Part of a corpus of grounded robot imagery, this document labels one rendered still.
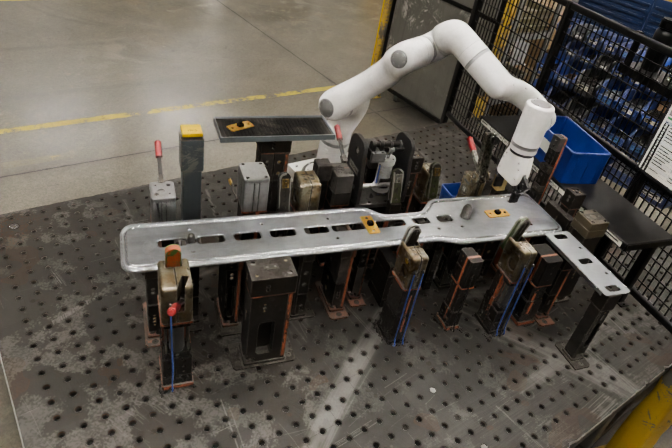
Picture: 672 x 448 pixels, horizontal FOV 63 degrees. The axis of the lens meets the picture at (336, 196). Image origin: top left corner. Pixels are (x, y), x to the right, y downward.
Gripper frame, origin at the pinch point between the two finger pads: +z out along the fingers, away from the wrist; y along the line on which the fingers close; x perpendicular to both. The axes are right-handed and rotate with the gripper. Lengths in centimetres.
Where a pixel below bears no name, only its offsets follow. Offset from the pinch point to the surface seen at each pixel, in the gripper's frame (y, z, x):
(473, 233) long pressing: 8.9, 8.8, -14.5
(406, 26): -279, 38, 105
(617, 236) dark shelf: 20.5, 5.6, 32.6
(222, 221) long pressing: -7, 9, -90
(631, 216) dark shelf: 11.7, 5.4, 47.2
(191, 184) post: -30, 12, -96
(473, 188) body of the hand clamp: -12.9, 7.5, -1.9
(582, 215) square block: 11.9, 2.8, 23.7
